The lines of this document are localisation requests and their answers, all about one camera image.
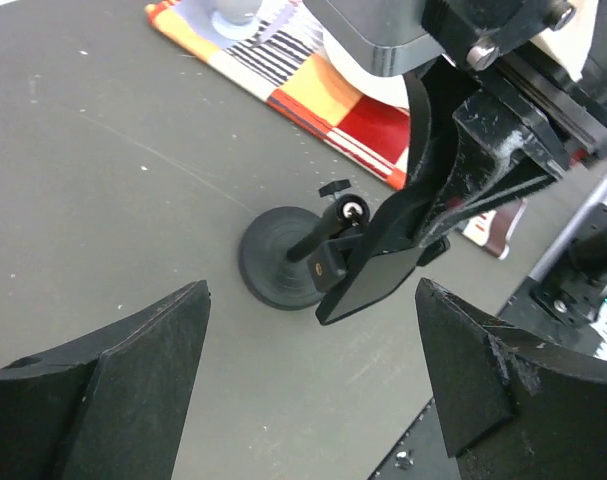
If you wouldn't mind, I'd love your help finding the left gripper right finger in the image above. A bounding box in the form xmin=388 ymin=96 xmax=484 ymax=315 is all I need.
xmin=415 ymin=279 xmax=607 ymax=479

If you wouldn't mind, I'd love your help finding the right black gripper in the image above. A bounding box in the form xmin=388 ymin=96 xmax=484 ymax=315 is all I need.
xmin=382 ymin=1 xmax=607 ymax=245

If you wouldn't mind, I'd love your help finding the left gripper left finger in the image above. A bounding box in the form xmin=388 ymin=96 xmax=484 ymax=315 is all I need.
xmin=0 ymin=281 xmax=211 ymax=479

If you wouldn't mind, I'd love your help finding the black smartphone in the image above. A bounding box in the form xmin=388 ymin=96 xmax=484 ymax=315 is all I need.
xmin=316 ymin=187 xmax=433 ymax=326

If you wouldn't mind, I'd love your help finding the black phone stand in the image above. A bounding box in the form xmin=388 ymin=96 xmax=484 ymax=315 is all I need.
xmin=238 ymin=179 xmax=449 ymax=311

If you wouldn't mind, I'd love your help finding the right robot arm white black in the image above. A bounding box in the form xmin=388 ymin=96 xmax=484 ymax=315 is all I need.
xmin=370 ymin=1 xmax=607 ymax=251

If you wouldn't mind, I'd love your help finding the white plate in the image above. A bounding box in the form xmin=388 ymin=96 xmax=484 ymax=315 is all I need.
xmin=323 ymin=28 xmax=409 ymax=110

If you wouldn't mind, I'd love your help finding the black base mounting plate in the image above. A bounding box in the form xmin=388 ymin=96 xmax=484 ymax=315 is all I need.
xmin=367 ymin=199 xmax=607 ymax=480

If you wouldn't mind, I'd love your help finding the patterned orange placemat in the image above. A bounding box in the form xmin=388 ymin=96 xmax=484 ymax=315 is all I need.
xmin=145 ymin=0 xmax=529 ymax=261

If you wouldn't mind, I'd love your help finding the light blue cup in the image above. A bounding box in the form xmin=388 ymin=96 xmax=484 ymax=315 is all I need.
xmin=211 ymin=0 xmax=263 ymax=41

